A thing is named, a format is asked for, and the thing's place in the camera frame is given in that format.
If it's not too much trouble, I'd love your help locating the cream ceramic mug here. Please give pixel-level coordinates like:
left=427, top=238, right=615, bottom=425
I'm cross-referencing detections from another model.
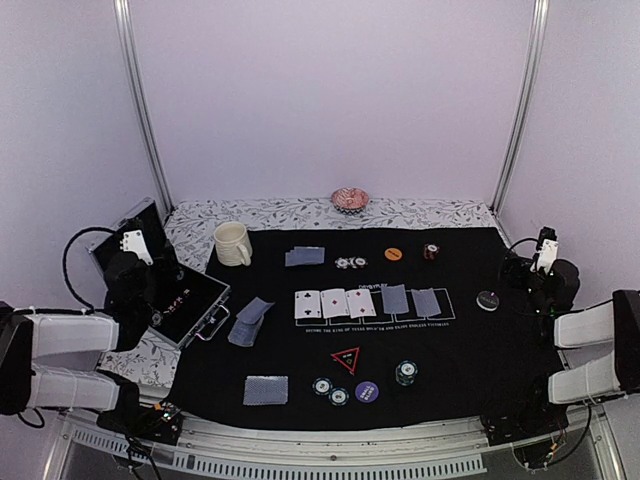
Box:
left=214, top=222, right=253, bottom=267

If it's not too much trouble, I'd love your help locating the front aluminium rail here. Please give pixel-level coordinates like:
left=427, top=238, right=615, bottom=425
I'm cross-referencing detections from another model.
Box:
left=42, top=406, right=636, bottom=479

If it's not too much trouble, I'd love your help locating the blue playing card deck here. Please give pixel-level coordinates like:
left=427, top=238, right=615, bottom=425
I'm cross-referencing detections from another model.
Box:
left=227, top=297, right=274, bottom=347

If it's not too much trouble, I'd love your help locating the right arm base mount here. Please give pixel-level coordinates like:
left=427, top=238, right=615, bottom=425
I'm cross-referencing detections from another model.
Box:
left=480, top=401, right=569, bottom=469

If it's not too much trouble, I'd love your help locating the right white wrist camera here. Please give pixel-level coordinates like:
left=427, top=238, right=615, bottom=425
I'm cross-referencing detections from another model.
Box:
left=530, top=226, right=559, bottom=274

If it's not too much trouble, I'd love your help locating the orange black hundred chip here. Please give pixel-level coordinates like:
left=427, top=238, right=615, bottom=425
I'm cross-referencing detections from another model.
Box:
left=349, top=257, right=368, bottom=269

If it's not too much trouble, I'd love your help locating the face-down community card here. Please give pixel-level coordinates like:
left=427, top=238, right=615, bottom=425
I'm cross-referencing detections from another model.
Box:
left=411, top=288, right=441, bottom=318
left=381, top=284, right=409, bottom=315

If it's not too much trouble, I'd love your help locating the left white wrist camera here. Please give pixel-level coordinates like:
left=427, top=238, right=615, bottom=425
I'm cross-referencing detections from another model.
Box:
left=119, top=230, right=154, bottom=266

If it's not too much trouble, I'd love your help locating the purple small blind button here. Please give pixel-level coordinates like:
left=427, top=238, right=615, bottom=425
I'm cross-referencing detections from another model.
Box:
left=354, top=381, right=379, bottom=404

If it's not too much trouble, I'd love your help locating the black poker table mat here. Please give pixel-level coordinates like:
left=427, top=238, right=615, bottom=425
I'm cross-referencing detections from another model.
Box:
left=168, top=228, right=562, bottom=431

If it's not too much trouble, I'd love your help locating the orange hundred chip stack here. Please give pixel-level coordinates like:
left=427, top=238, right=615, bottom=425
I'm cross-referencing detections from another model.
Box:
left=423, top=243, right=440, bottom=261

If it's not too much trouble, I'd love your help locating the left aluminium frame post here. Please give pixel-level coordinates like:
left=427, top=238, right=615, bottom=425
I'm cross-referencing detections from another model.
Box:
left=113, top=0, right=175, bottom=215

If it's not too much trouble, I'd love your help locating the red black triangle token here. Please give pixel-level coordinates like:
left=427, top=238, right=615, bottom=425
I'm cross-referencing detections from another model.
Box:
left=331, top=347, right=360, bottom=375

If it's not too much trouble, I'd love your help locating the green blue chip stack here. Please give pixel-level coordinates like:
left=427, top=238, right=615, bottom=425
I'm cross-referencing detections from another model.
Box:
left=395, top=360, right=418, bottom=386

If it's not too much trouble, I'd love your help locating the aluminium frame post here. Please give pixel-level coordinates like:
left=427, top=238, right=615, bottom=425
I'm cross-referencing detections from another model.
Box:
left=113, top=0, right=175, bottom=215
left=490, top=0, right=550, bottom=216

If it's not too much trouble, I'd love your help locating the single blue playing card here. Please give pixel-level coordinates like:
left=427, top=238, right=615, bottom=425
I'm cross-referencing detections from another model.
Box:
left=285, top=250, right=299, bottom=267

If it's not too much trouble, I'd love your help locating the red patterned small bowl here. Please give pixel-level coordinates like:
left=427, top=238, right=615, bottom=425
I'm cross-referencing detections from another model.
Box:
left=331, top=187, right=369, bottom=215

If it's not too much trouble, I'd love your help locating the black round dealer button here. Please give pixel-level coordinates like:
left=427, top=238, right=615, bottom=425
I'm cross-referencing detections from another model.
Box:
left=476, top=290, right=500, bottom=312

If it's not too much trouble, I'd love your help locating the orange big blind button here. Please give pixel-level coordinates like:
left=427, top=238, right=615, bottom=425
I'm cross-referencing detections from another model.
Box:
left=384, top=247, right=403, bottom=261

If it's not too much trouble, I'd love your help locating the ace of clubs card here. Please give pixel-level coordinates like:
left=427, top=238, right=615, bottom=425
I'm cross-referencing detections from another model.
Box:
left=294, top=290, right=322, bottom=320

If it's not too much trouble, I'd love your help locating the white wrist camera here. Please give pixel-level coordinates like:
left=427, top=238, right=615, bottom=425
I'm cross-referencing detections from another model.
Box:
left=530, top=226, right=559, bottom=274
left=119, top=230, right=154, bottom=266

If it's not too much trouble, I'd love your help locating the aluminium poker chip case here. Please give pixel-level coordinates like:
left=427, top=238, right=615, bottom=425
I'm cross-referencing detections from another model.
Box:
left=88, top=198, right=230, bottom=349

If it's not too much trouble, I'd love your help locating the floral patterned tablecloth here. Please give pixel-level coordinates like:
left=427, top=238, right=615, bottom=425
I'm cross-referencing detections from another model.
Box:
left=98, top=198, right=498, bottom=391

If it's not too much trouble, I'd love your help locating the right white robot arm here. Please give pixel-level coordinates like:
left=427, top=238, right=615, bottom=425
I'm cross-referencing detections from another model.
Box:
left=498, top=253, right=639, bottom=436

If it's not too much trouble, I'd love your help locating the red ace community card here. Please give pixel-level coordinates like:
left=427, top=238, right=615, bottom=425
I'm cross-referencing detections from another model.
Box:
left=320, top=288, right=350, bottom=319

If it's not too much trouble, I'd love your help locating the blue white ten chip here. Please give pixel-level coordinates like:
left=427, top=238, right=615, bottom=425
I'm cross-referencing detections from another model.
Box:
left=334, top=257, right=351, bottom=269

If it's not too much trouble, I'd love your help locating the right aluminium frame post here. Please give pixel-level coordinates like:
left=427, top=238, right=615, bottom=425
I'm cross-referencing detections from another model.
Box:
left=490, top=0, right=550, bottom=216

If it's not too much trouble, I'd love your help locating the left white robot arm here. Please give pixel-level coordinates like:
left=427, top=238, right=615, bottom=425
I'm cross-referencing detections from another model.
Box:
left=1, top=252, right=184, bottom=434

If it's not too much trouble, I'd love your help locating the blue green fifty chip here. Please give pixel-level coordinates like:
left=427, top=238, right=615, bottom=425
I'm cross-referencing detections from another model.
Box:
left=312, top=377, right=333, bottom=396

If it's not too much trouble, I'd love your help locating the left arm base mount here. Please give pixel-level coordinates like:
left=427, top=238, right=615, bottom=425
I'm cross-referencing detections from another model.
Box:
left=96, top=399, right=184, bottom=446

